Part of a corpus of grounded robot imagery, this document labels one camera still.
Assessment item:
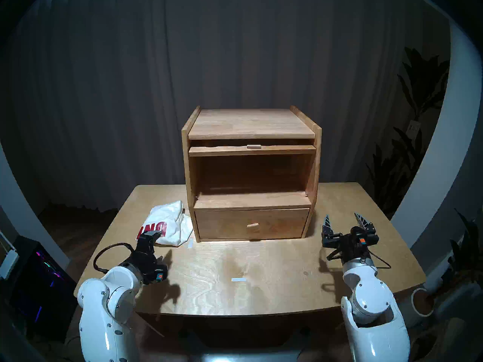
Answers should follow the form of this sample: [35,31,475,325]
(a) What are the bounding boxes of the wooden drawer with knob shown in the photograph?
[195,208,311,240]

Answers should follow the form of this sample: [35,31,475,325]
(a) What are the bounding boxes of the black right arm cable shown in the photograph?
[326,250,392,270]

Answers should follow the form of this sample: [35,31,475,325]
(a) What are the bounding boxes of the white round plant pot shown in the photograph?
[400,288,436,328]

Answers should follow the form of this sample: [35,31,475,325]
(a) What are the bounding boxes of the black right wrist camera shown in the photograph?
[349,226,367,253]

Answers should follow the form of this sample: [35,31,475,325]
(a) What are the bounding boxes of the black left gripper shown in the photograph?
[130,230,168,284]

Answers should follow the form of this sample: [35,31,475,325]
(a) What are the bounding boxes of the grey curtain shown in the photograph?
[11,0,446,215]

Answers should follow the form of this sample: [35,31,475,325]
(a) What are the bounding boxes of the wooden cabinet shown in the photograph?
[182,105,322,243]

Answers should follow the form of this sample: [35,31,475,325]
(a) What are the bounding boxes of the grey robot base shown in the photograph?
[189,327,306,362]

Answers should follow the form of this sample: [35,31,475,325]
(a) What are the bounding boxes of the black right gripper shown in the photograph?
[321,212,380,264]

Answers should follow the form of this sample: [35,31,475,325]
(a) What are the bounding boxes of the tall dark leafy plant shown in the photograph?
[366,46,451,218]

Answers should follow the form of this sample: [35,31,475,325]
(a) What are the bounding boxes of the white shirt with red print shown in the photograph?
[137,200,194,247]

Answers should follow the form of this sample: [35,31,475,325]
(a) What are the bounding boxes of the black computer tower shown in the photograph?
[8,235,78,341]

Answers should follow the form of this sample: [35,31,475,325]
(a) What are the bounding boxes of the white box device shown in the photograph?
[0,233,19,281]

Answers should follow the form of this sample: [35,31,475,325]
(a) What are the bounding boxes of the wooden sliding panel with knob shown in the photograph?
[189,144,317,157]

